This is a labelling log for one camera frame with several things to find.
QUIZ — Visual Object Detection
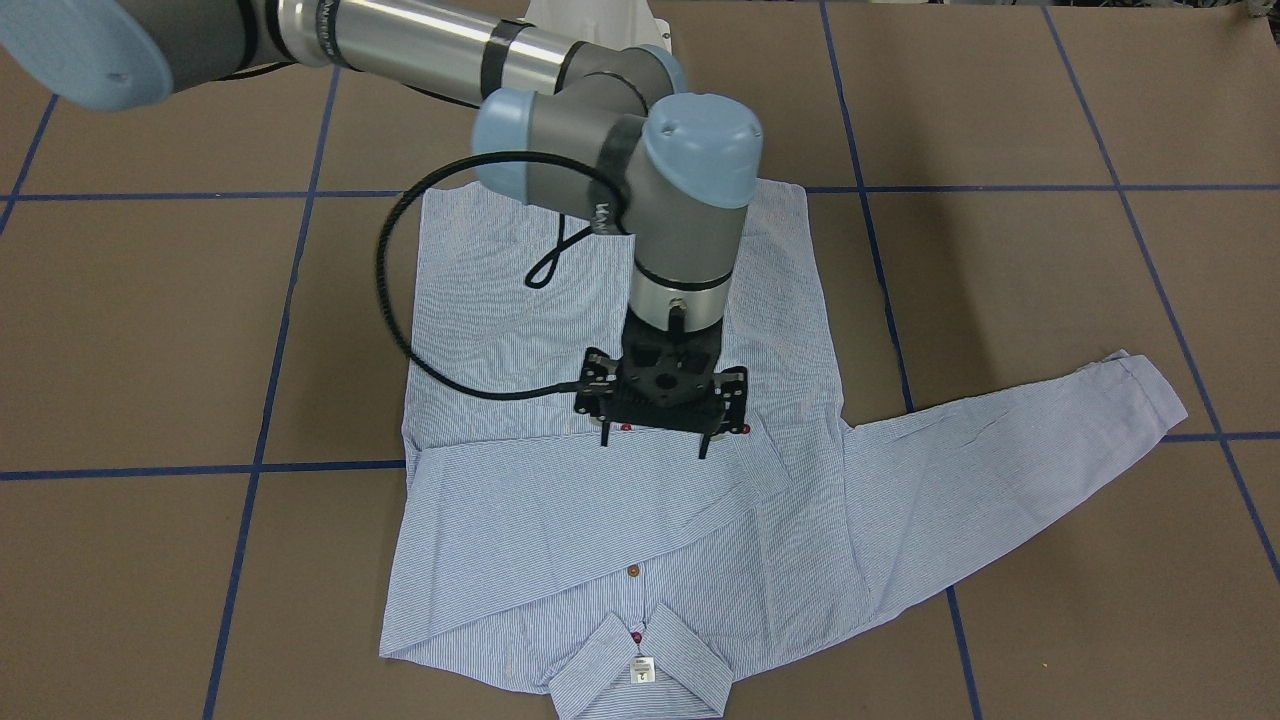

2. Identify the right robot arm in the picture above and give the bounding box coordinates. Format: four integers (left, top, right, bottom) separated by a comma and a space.
3, 53, 472, 482

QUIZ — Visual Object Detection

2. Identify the light blue striped shirt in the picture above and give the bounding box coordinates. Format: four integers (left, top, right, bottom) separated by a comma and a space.
379, 179, 1187, 719

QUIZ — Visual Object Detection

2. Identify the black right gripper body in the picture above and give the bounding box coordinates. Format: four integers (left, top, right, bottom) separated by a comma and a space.
573, 310, 750, 437

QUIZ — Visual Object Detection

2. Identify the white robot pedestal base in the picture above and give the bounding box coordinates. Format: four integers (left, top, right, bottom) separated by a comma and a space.
521, 0, 672, 51

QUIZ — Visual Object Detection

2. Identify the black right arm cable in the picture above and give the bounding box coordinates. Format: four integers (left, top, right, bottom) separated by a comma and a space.
375, 150, 631, 404

